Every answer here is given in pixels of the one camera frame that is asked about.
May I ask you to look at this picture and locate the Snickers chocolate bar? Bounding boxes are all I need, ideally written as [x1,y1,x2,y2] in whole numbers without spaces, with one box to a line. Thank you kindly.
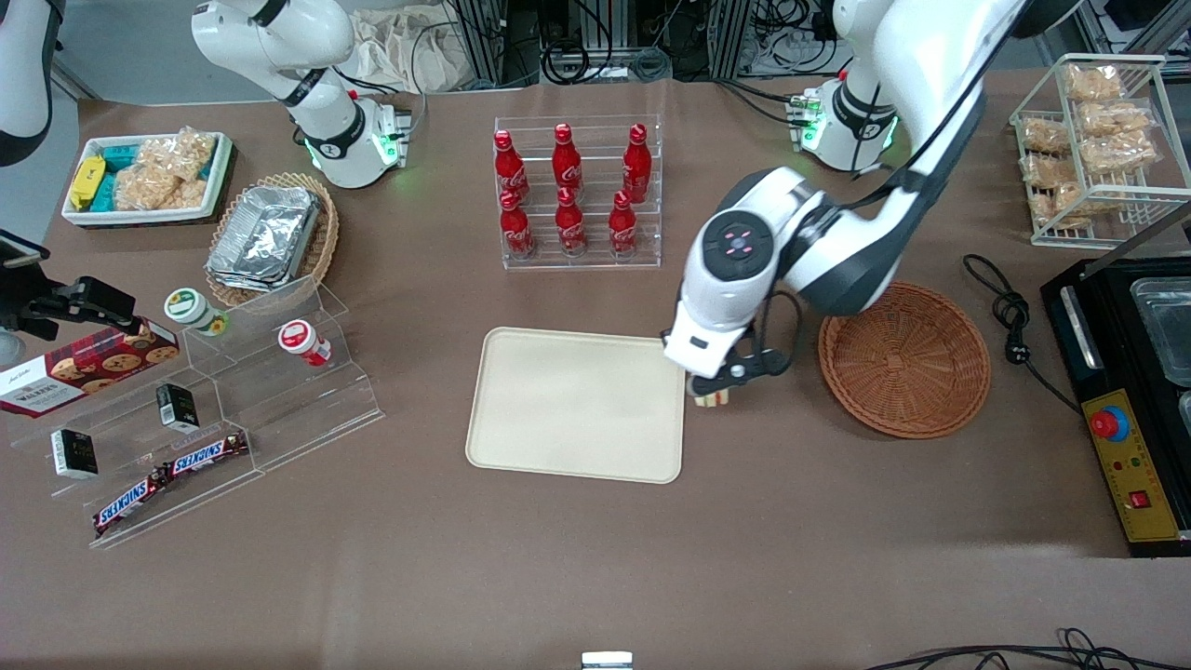
[92,468,170,538]
[163,431,250,477]

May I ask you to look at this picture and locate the jar with green lid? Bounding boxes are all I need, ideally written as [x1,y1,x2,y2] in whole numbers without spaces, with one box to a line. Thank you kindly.
[165,288,230,337]

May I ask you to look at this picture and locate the yellow snack packet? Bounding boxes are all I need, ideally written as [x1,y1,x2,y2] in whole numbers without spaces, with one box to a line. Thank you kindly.
[70,155,106,211]

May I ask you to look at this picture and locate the white cloth bag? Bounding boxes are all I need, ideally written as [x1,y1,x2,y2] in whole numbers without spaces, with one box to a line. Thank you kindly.
[349,7,466,94]

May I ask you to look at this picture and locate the metal pan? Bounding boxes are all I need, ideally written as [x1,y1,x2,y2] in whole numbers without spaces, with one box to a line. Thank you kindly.
[1131,276,1191,387]

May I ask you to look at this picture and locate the clear acrylic stepped display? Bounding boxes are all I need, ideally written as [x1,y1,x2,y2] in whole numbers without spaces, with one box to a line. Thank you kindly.
[9,275,385,550]

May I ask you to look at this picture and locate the bagged fried snack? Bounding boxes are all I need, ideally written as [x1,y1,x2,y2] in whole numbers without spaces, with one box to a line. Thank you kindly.
[1064,63,1124,103]
[1077,100,1155,141]
[1022,118,1073,154]
[1021,152,1071,187]
[1079,130,1159,175]
[1051,181,1113,224]

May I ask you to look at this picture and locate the small black box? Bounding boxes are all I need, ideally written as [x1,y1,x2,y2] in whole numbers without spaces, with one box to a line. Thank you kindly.
[155,382,200,434]
[50,428,100,480]

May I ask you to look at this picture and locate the stacked foil containers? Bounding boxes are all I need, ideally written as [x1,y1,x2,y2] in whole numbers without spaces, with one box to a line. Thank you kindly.
[207,185,322,292]

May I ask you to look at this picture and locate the clear acrylic bottle rack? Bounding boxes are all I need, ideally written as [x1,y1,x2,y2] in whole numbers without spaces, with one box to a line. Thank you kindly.
[493,114,663,272]

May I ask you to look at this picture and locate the white rectangular plastic bin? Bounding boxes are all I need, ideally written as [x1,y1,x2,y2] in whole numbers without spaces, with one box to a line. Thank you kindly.
[61,131,234,227]

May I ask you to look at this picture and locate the white wire basket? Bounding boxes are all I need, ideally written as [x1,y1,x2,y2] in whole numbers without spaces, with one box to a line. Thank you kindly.
[1010,53,1191,249]

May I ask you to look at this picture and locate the clear bag of rice crackers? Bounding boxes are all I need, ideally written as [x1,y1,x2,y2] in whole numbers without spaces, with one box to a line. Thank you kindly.
[116,130,217,211]

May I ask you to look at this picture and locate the red tartan cookie box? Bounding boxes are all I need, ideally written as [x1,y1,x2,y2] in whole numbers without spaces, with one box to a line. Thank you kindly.
[0,317,181,419]

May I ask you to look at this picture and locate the jar with red lid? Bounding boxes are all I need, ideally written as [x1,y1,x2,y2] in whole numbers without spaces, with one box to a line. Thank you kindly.
[278,319,332,367]

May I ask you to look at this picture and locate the oval wicker basket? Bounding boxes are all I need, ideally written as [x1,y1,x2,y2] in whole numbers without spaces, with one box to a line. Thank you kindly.
[207,172,341,308]

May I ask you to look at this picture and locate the black appliance with yellow panel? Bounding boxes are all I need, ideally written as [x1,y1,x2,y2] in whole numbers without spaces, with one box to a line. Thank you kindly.
[1040,251,1191,559]

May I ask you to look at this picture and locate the black power cable with plug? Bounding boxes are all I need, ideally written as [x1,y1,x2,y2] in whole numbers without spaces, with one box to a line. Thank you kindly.
[963,253,1085,415]

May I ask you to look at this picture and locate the black cables bundle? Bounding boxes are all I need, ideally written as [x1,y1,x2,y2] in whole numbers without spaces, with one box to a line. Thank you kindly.
[865,628,1191,670]

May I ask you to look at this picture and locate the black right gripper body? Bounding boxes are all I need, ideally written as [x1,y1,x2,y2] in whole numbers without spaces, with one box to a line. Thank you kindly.
[0,275,141,341]

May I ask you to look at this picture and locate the round brown wicker basket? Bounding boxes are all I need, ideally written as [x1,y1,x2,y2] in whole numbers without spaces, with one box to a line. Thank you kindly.
[818,282,992,439]

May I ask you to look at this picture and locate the coiled black cable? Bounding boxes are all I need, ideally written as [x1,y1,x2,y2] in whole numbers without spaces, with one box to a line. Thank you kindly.
[540,37,617,87]

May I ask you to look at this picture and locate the red cola bottle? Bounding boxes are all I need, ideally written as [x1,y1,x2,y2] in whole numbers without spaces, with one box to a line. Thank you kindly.
[609,190,639,258]
[555,187,588,258]
[553,123,583,192]
[500,190,536,261]
[622,123,652,201]
[492,129,529,204]

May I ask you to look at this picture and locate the beige plastic tray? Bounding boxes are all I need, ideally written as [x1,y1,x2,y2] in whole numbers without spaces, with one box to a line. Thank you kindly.
[465,327,688,485]

